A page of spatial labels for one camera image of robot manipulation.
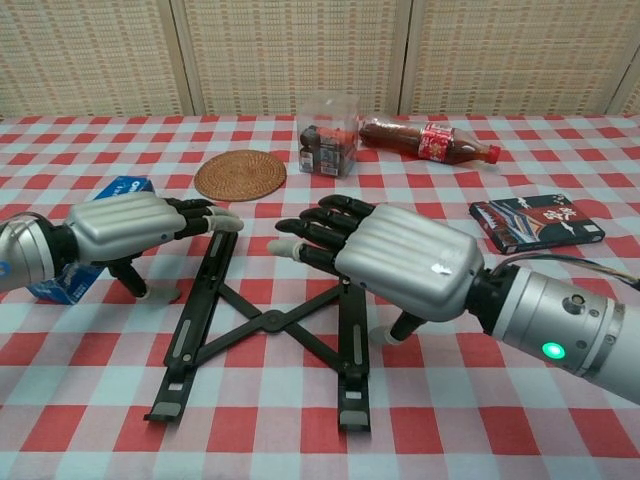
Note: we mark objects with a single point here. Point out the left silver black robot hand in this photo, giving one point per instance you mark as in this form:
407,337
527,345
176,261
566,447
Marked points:
125,222

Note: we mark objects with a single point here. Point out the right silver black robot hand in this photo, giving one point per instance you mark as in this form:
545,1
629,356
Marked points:
410,260

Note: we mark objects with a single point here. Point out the black folding laptop stand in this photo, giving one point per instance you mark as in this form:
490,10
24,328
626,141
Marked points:
272,320

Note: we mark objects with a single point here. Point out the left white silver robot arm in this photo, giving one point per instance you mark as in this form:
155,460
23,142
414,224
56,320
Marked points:
25,250

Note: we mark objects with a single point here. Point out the blue Oreo cookie box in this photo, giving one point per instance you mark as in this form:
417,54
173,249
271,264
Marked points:
65,290

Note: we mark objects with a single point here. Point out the cola bottle with red label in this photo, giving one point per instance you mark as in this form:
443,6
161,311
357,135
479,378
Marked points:
400,137

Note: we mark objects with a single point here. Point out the round woven brown coaster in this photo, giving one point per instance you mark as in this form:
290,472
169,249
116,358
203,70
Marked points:
240,175

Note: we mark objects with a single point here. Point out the dark red printed flat box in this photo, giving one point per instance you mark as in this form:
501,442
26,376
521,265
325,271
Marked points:
535,220

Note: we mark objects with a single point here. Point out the clear plastic snack box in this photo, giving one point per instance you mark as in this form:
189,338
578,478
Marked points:
312,142

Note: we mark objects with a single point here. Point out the red white checkered tablecloth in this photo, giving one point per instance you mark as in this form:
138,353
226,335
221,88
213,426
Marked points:
500,425

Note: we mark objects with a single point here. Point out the wide woven bamboo folding screen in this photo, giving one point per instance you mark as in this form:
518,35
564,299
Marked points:
300,50

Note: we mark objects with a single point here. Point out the angled woven bamboo side screen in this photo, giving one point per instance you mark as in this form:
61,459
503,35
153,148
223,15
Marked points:
632,100

